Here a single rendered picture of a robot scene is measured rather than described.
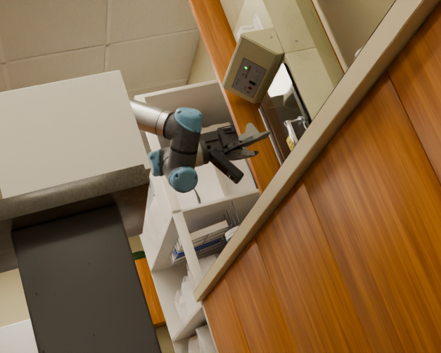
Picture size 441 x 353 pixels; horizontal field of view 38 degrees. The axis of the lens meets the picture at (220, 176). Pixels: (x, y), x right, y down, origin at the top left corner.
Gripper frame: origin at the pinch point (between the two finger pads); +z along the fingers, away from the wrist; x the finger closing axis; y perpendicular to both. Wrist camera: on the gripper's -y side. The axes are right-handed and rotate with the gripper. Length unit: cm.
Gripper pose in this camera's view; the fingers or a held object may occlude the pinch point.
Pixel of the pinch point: (265, 143)
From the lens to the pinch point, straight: 193.6
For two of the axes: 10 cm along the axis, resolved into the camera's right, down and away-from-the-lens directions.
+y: -3.1, -9.0, 2.9
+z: 9.3, -2.3, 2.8
